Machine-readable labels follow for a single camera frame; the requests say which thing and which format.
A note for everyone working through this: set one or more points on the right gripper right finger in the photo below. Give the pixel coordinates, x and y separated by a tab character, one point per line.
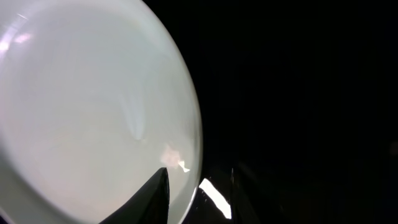
254	200

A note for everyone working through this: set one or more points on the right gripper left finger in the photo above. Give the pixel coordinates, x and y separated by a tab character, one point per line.
149	205

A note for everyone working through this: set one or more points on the light blue plate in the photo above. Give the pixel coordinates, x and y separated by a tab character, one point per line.
95	98

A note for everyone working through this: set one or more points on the black round tray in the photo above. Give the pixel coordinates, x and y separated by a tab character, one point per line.
302	93

